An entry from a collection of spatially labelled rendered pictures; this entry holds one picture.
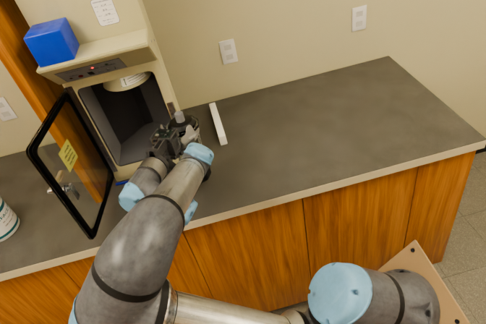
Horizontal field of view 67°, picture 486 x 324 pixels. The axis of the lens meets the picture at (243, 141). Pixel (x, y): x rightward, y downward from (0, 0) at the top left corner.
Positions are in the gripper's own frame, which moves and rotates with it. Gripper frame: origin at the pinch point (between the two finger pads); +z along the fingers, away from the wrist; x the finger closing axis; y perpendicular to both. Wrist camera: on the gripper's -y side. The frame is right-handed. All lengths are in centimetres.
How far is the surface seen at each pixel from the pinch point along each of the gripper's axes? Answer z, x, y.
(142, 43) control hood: -0.4, 4.3, 30.9
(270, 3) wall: 71, -17, 17
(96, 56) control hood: -6.7, 16.0, 30.1
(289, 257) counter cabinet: 5, -29, -69
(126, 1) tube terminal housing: 8.1, 10.5, 40.2
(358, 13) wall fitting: 89, -53, 5
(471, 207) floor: 87, -120, -115
